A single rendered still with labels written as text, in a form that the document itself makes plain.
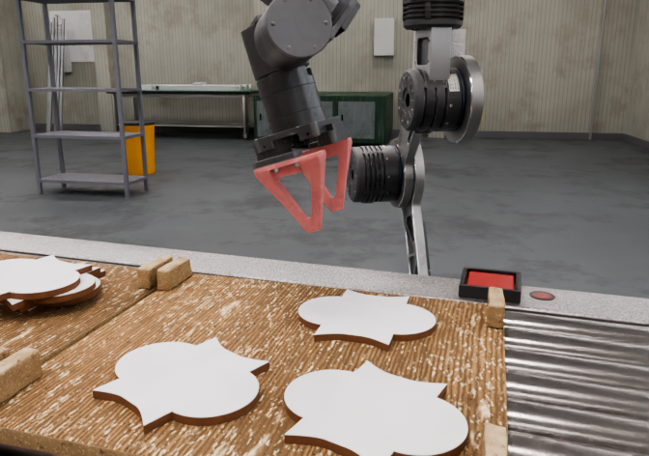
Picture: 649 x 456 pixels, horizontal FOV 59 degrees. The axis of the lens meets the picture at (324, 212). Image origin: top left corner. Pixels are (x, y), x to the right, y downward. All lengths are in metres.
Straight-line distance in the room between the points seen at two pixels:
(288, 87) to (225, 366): 0.26
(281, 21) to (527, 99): 10.89
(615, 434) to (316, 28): 0.41
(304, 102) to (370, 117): 8.52
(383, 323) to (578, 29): 10.99
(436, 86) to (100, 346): 0.93
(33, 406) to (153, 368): 0.10
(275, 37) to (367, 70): 10.77
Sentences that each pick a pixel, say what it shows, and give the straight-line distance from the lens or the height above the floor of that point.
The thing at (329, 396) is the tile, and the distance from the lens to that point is 0.48.
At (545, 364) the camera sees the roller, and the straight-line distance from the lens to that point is 0.63.
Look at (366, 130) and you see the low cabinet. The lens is 9.11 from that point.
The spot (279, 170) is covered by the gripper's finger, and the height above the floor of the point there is 1.11.
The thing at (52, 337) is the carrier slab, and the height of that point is 0.94.
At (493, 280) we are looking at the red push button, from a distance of 0.80.
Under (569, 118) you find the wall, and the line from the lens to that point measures 11.51.
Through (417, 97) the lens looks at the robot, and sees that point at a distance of 1.30.
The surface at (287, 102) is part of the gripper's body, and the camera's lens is 0.56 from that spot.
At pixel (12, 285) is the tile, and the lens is 0.72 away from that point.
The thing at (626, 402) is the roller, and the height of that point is 0.92.
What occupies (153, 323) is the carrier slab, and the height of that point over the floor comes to 0.94.
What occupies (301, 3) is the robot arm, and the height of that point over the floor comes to 1.25.
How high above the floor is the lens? 1.20
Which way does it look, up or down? 14 degrees down
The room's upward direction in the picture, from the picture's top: straight up
